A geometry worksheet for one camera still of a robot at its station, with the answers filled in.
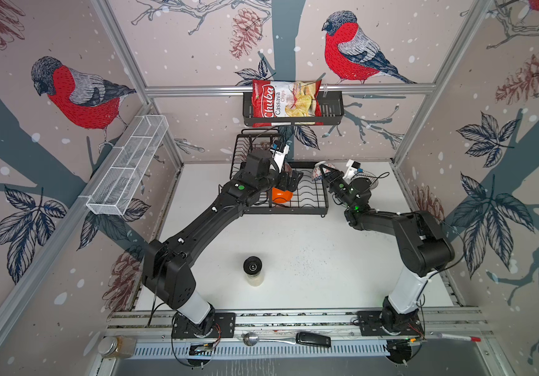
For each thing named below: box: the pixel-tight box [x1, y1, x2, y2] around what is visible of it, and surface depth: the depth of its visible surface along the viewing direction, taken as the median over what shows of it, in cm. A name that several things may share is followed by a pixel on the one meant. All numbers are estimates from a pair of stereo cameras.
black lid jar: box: [242, 256, 264, 287], surface depth 77 cm
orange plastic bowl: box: [271, 186, 294, 204], surface depth 106 cm
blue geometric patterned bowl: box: [311, 160, 326, 181], surface depth 90 cm
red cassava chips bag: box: [251, 79, 324, 128], surface depth 90 cm
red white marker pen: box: [437, 332, 482, 343], surface depth 73 cm
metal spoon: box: [241, 332, 297, 347], surface depth 72 cm
